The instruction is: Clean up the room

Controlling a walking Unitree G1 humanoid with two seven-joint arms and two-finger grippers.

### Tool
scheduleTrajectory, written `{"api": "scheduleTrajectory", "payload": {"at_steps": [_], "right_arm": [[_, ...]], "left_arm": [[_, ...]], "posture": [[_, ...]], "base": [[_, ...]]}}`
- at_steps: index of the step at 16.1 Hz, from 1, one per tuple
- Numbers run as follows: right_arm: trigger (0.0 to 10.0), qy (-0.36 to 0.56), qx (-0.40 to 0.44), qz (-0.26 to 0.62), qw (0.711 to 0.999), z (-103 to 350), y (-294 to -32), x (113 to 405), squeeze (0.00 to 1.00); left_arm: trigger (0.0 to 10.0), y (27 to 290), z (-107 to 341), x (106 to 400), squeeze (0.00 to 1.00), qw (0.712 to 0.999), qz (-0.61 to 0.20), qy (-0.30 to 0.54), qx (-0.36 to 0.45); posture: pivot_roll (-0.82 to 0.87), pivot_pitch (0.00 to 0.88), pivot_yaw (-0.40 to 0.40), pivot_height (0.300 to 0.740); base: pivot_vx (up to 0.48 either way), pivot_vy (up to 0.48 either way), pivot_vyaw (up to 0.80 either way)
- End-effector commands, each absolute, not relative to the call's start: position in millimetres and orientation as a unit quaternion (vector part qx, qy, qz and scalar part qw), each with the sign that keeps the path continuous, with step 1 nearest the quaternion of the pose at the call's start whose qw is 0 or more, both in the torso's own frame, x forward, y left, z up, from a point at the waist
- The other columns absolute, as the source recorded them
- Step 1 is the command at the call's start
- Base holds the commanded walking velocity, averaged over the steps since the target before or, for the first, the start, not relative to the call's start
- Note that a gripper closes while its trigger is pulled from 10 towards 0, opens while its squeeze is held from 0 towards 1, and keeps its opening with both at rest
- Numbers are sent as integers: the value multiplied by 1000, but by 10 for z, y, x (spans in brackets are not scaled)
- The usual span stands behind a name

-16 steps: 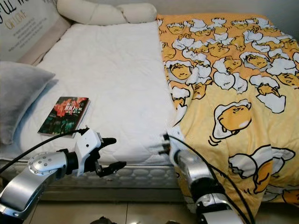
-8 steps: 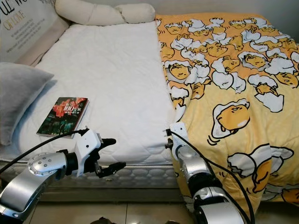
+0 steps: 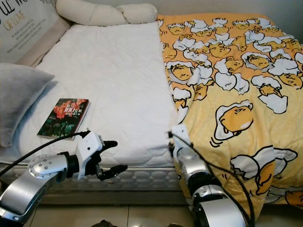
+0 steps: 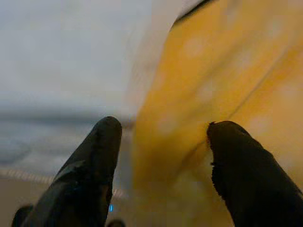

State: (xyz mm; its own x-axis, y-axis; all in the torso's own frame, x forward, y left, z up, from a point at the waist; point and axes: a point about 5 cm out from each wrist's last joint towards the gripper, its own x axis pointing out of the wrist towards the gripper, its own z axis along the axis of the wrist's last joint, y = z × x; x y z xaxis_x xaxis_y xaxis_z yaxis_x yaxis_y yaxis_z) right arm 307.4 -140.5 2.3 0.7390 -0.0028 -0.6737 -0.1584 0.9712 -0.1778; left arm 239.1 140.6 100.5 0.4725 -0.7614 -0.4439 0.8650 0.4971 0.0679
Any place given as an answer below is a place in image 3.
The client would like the dark red-green cover book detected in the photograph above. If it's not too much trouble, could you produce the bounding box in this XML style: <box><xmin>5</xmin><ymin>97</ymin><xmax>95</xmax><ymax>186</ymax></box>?
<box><xmin>36</xmin><ymin>97</ymin><xmax>91</xmax><ymax>141</ymax></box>

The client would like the grey velvet pillow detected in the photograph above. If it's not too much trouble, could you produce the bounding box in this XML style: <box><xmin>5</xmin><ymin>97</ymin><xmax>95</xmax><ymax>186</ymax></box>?
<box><xmin>0</xmin><ymin>64</ymin><xmax>56</xmax><ymax>148</ymax></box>

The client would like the yellow cartoon egg blanket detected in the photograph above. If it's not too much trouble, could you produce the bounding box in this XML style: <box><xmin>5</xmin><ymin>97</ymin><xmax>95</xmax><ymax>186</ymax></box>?
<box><xmin>157</xmin><ymin>12</ymin><xmax>303</xmax><ymax>224</ymax></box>

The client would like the beige bed base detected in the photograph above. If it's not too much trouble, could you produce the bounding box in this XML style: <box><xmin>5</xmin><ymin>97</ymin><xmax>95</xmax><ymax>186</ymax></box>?
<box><xmin>57</xmin><ymin>188</ymin><xmax>187</xmax><ymax>207</ymax></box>

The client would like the grey robot leg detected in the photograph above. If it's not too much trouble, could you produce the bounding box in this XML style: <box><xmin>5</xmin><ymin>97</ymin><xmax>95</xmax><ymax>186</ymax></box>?
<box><xmin>90</xmin><ymin>219</ymin><xmax>120</xmax><ymax>227</ymax></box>

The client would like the white quilted mattress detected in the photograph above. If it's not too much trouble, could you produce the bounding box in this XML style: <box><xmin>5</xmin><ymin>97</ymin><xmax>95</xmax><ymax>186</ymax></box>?
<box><xmin>0</xmin><ymin>21</ymin><xmax>181</xmax><ymax>192</ymax></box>

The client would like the long beige bolster pillow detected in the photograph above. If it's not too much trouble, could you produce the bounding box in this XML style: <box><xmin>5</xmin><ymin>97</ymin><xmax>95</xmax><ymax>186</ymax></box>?
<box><xmin>55</xmin><ymin>0</ymin><xmax>159</xmax><ymax>27</ymax></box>

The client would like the grey printed headboard cushion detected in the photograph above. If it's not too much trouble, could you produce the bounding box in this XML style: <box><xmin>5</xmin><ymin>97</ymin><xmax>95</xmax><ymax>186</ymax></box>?
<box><xmin>0</xmin><ymin>0</ymin><xmax>70</xmax><ymax>65</ymax></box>

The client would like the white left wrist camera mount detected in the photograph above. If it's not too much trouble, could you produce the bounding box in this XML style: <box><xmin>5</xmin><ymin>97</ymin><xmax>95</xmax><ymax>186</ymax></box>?
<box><xmin>74</xmin><ymin>132</ymin><xmax>106</xmax><ymax>180</ymax></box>

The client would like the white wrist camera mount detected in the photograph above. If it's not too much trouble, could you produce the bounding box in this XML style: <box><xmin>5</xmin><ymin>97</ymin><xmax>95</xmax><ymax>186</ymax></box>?
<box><xmin>74</xmin><ymin>132</ymin><xmax>106</xmax><ymax>180</ymax></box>
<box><xmin>170</xmin><ymin>124</ymin><xmax>193</xmax><ymax>160</ymax></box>

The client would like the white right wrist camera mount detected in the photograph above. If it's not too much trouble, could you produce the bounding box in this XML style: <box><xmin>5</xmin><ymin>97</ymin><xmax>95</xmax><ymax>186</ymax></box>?
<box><xmin>170</xmin><ymin>124</ymin><xmax>193</xmax><ymax>160</ymax></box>

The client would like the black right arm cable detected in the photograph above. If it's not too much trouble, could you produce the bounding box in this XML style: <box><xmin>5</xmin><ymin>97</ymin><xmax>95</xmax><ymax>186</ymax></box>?
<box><xmin>169</xmin><ymin>132</ymin><xmax>257</xmax><ymax>227</ymax></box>

